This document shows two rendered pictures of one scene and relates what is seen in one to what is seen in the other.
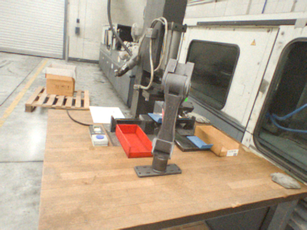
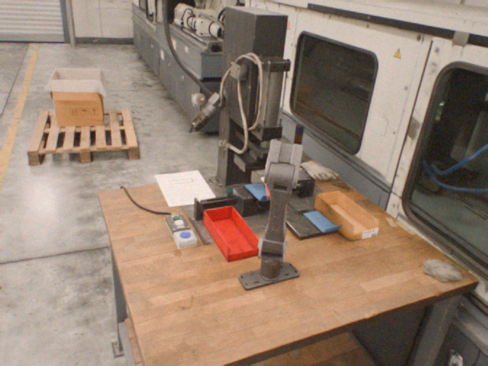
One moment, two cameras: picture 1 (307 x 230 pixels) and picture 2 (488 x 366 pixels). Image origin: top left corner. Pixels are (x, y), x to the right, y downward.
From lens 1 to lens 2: 0.44 m
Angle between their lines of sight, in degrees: 8
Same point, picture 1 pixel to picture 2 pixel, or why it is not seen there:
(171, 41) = (269, 87)
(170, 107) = (277, 203)
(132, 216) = (245, 343)
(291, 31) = (448, 49)
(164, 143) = (274, 244)
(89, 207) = (194, 339)
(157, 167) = (268, 274)
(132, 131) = (226, 216)
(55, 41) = (46, 9)
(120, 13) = not seen: outside the picture
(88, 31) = not seen: outside the picture
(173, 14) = (269, 43)
